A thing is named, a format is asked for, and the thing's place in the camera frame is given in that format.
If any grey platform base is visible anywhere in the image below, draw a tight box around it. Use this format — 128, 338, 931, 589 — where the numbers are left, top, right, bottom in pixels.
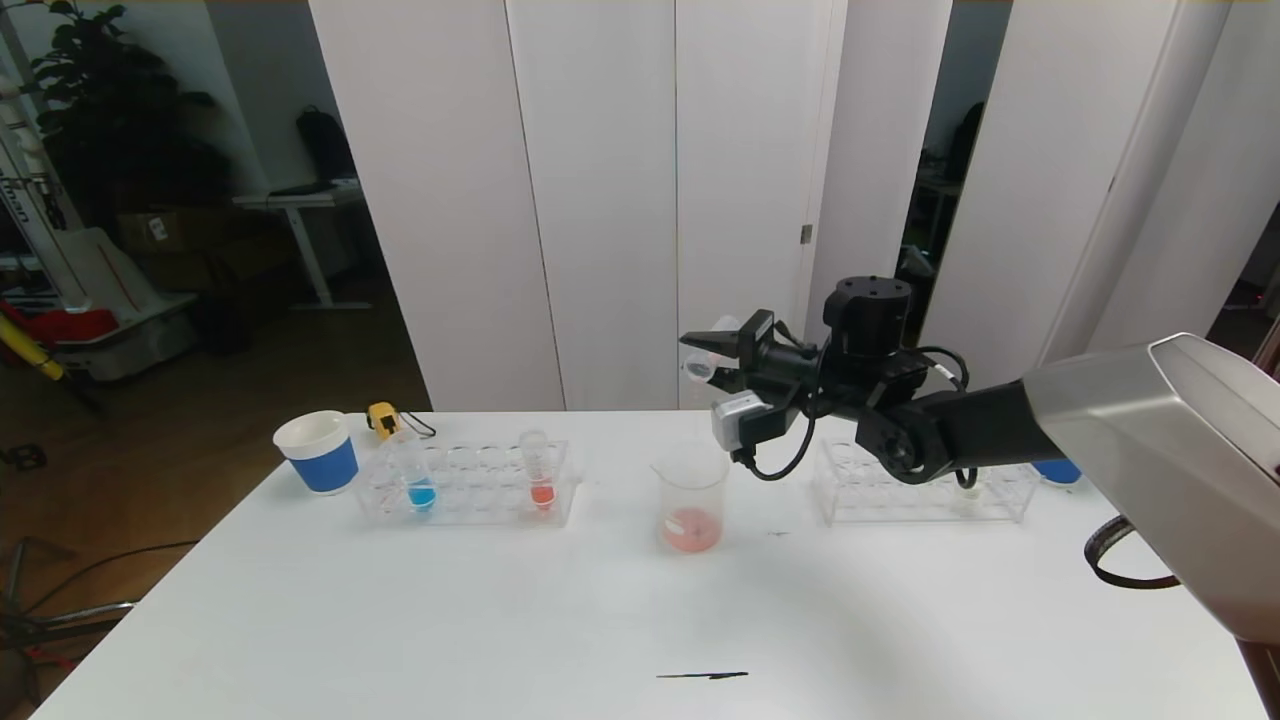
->
55, 300, 201, 386

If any clear conical plastic test tube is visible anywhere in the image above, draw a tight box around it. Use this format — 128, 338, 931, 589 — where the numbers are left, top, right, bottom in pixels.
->
683, 315, 743, 386

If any grey metal chair base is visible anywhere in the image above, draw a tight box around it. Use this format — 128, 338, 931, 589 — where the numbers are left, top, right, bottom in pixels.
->
0, 540, 141, 681

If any black floor cable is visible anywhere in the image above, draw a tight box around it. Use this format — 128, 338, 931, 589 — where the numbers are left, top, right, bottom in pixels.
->
20, 543, 201, 621

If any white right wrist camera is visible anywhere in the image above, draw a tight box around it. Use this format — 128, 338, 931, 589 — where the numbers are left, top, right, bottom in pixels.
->
711, 392, 777, 451

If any clear plastic beaker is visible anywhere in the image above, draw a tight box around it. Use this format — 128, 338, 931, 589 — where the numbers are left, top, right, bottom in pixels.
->
651, 444, 730, 556

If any white standing desk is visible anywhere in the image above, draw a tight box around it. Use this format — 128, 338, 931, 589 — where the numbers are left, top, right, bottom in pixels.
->
236, 188, 373, 314

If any yellow black tool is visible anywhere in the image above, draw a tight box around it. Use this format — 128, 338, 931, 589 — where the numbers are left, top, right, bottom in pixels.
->
0, 318, 69, 386

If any clear acrylic test tube rack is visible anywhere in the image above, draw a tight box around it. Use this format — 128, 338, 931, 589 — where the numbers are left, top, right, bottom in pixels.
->
357, 441, 583, 529
812, 436, 1039, 526

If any white folding screen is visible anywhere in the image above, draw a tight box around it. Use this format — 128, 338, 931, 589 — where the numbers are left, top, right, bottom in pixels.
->
900, 0, 1280, 409
310, 0, 951, 414

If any black right camera cable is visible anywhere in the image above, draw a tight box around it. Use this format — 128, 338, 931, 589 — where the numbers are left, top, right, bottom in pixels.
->
738, 400, 823, 483

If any test tube with blue liquid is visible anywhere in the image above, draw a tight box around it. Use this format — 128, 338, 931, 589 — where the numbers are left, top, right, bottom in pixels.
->
392, 428, 441, 514

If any dark green potted plant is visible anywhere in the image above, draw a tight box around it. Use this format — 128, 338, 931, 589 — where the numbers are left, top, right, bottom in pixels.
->
20, 0, 236, 236

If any white banner stand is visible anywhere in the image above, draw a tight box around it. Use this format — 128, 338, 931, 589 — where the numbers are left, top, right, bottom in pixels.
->
0, 75, 101, 316

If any brown cardboard box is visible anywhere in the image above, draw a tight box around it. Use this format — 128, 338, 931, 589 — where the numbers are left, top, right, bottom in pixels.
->
120, 212, 216, 296

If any red flat object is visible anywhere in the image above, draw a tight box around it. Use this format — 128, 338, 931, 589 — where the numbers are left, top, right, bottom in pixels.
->
0, 305, 121, 349

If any test tube with red liquid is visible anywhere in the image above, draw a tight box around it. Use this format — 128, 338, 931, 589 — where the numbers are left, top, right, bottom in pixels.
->
521, 431, 557, 513

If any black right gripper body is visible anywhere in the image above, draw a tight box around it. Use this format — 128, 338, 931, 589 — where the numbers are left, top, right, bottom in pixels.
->
737, 308, 821, 387

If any yellow tape measure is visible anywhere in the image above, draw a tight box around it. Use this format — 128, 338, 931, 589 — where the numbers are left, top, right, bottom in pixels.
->
367, 403, 438, 443

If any black backpack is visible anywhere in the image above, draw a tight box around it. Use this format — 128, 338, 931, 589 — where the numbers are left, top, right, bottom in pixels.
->
298, 106, 359, 185

